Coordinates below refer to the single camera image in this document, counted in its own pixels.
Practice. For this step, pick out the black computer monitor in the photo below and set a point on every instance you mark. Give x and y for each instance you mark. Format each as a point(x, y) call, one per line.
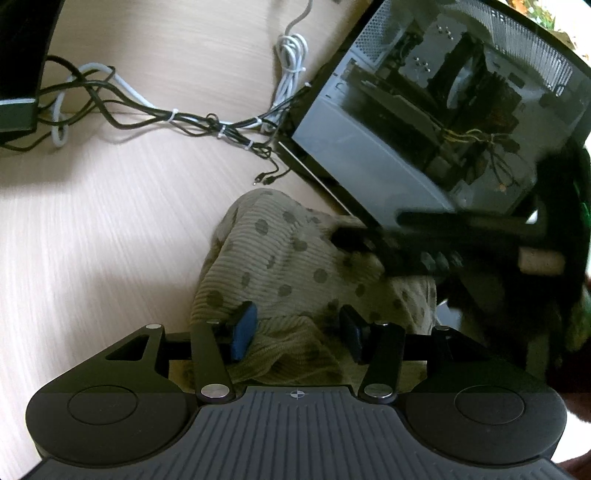
point(18, 46)

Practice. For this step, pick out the glass sided computer case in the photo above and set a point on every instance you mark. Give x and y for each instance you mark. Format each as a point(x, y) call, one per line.
point(392, 138)

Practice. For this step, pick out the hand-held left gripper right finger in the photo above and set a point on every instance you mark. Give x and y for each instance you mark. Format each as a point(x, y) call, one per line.
point(353, 338)

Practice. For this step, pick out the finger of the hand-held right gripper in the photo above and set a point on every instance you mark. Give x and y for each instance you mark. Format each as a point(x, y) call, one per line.
point(461, 219)
point(397, 254)

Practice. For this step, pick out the polka dot dress brown sleeves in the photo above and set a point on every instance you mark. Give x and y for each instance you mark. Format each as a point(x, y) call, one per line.
point(277, 258)

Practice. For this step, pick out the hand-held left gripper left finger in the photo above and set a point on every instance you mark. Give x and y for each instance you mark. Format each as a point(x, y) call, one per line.
point(242, 333)

